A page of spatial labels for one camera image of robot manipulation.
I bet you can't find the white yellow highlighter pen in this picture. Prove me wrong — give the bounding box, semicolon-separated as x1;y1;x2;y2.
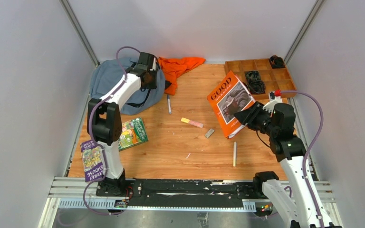
233;142;237;167

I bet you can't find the grey pen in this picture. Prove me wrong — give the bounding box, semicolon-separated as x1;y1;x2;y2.
167;94;172;114

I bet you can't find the orange Good Morning book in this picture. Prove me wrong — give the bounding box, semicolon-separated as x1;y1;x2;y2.
207;71;255;139

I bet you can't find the wooden compartment tray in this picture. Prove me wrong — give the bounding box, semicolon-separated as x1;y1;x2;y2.
224;58;296;100

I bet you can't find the rolled dark tie corner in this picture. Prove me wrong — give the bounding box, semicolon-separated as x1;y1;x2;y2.
269;55;286;69

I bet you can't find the aluminium frame rail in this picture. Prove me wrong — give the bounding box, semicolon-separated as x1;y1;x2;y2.
38;173;342;228

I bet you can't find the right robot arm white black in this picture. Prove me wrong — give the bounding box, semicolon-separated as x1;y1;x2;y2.
234;102;337;228

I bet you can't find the rolled dark tie middle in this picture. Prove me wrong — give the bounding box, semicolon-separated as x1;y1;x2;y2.
245;71;261;81

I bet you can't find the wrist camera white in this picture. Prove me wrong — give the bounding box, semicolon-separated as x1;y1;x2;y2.
150;56;158;71
262;90;283;114

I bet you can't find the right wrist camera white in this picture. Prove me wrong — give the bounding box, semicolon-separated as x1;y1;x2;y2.
262;90;283;114

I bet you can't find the rolled dark tie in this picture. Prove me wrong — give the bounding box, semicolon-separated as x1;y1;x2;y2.
248;80;266;95
245;71;261;81

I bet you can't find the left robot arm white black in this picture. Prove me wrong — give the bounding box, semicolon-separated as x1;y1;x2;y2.
87;52;165;196

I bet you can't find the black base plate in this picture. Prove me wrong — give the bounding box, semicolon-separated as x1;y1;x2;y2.
96;179;267;209

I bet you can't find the pink yellow highlighter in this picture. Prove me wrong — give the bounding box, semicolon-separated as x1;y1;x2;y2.
181;117;204;128

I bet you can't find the blue grey backpack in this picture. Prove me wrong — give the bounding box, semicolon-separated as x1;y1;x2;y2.
90;59;166;115

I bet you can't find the rolled dark tie lower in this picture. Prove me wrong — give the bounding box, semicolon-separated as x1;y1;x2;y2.
248;80;266;95

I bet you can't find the green treehouse book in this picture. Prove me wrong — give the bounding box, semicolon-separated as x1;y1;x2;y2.
118;117;149;151

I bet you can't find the purple treehouse book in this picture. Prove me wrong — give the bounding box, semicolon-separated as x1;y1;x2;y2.
80;140;105;183

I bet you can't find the orange cloth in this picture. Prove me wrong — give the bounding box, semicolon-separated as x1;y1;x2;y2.
158;57;206;95

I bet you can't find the speckled grey eraser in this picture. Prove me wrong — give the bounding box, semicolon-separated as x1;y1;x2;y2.
205;128;215;138

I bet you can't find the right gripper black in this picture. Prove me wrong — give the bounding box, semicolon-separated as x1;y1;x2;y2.
234;101;278;137

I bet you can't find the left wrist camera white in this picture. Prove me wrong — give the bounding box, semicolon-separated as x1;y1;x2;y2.
150;56;158;71

